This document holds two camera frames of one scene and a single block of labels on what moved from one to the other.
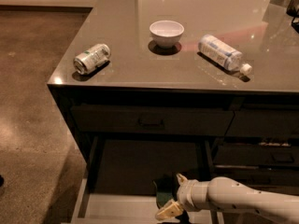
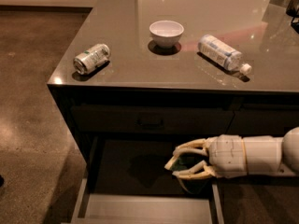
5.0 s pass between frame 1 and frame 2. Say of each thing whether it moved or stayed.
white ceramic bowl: stayed
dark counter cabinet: stayed
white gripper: moved
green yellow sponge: moved
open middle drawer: stayed
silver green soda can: stayed
